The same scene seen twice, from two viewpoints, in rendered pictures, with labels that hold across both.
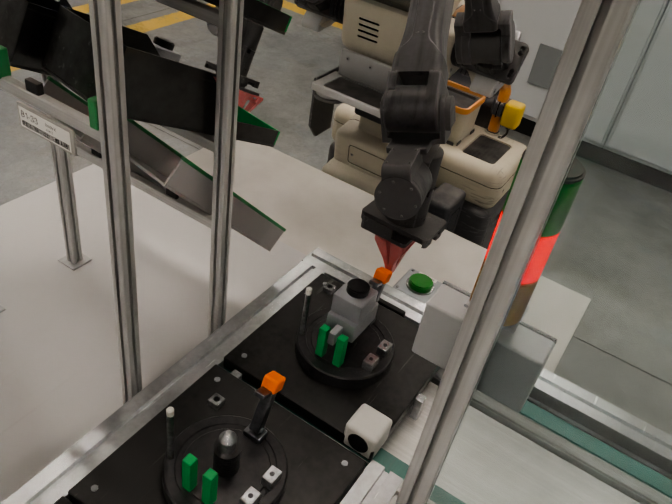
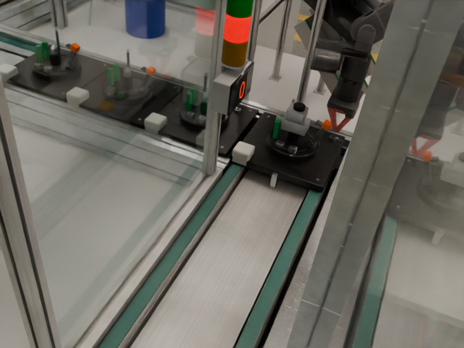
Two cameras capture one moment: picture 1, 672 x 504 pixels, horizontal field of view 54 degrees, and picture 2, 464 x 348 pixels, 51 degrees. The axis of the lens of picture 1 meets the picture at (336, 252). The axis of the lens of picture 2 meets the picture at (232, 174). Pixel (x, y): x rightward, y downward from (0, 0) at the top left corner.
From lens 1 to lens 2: 1.12 m
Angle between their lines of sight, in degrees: 61
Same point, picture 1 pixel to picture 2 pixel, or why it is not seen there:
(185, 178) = (304, 30)
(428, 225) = (344, 103)
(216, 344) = (273, 111)
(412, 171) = (320, 44)
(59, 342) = (269, 97)
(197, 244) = not seen: hidden behind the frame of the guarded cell
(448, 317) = not seen: hidden behind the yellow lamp
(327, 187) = not seen: outside the picture
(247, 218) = (331, 79)
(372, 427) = (240, 148)
